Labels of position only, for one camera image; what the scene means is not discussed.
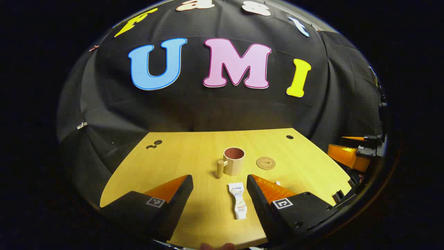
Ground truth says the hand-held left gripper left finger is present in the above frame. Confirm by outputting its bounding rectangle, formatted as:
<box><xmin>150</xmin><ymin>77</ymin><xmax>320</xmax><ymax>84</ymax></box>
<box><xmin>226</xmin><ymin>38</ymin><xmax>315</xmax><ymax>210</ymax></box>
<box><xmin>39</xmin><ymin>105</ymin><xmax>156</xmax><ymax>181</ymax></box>
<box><xmin>100</xmin><ymin>175</ymin><xmax>194</xmax><ymax>242</ymax></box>

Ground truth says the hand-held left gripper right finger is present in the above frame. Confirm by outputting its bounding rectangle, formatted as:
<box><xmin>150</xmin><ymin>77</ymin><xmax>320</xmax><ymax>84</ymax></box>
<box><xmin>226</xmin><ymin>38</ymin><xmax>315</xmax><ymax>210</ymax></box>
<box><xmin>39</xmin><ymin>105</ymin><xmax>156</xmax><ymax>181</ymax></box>
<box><xmin>246</xmin><ymin>174</ymin><xmax>338</xmax><ymax>246</ymax></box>

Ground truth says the white toothpaste tube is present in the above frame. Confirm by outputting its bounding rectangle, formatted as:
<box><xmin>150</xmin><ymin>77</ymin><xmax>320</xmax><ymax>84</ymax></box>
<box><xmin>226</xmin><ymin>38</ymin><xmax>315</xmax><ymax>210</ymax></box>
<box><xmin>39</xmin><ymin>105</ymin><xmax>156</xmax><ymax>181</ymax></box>
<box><xmin>228</xmin><ymin>182</ymin><xmax>248</xmax><ymax>220</ymax></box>

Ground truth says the round brown coaster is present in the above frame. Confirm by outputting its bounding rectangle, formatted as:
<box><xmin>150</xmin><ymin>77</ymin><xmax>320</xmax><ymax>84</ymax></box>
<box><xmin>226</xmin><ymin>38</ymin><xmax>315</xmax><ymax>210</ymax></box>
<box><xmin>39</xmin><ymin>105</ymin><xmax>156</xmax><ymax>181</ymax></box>
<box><xmin>256</xmin><ymin>157</ymin><xmax>276</xmax><ymax>170</ymax></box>

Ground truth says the beige cup with handle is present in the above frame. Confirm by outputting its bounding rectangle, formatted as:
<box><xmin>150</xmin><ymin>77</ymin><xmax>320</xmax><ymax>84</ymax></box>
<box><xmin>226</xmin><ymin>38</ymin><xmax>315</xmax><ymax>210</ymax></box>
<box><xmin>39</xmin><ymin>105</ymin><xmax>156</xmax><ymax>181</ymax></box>
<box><xmin>217</xmin><ymin>147</ymin><xmax>246</xmax><ymax>179</ymax></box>

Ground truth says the wooden desktop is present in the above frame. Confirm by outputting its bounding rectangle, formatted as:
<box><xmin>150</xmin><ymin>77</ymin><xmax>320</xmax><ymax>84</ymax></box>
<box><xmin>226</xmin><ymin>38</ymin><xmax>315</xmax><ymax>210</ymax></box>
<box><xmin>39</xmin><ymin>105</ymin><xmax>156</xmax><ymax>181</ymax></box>
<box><xmin>100</xmin><ymin>128</ymin><xmax>352</xmax><ymax>250</ymax></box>

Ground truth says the black backdrop cloth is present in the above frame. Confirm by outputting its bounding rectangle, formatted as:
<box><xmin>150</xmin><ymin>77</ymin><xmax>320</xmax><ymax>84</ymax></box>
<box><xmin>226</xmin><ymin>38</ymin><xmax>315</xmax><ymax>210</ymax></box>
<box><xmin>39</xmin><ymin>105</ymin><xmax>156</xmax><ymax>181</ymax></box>
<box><xmin>57</xmin><ymin>0</ymin><xmax>385</xmax><ymax>212</ymax></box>

